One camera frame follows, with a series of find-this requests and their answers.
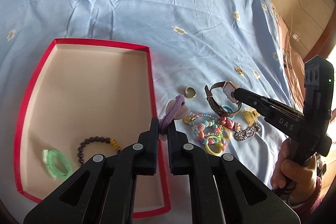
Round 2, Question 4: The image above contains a yellow hair claw clip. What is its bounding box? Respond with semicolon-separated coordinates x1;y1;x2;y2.
243;108;260;126

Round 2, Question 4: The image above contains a silver chain bracelet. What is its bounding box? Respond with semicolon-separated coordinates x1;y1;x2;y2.
233;122;261;142

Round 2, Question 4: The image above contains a pink heart hair clip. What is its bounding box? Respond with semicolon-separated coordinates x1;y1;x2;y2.
219;117;241;132

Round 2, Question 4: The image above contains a brown strap wristwatch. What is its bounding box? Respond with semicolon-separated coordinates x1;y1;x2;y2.
205;81;242;118

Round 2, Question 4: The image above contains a yellow hair tie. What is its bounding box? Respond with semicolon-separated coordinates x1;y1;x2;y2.
204;135;224;157

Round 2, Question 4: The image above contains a black bead bracelet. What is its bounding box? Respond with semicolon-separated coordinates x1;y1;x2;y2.
77;136;122;166

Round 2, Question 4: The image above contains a green hair tie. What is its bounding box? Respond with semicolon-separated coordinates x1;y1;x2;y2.
41;148;74;180

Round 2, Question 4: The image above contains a colourful charm bead bracelet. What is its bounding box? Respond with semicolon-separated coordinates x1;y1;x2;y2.
183;112;228;157

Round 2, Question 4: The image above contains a purple hair tie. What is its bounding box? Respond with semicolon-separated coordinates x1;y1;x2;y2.
158;94;192;141

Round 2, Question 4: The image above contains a right forearm sleeve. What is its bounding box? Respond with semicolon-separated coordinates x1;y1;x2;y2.
286;177;323;223

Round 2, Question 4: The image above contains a red jewelry box tray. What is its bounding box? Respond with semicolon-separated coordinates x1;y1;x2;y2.
14;38;170;219

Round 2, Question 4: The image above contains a right hand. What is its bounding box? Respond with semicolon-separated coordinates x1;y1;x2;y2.
270;139;317;204

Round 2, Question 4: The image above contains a pink cartoon blanket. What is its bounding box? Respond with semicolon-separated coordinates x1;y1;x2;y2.
271;2;305;111

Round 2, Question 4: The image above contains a blue floral bed sheet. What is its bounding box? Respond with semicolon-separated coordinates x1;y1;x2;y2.
1;0;294;222

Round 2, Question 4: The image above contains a blue hair tie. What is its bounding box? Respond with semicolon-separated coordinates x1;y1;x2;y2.
221;105;234;120

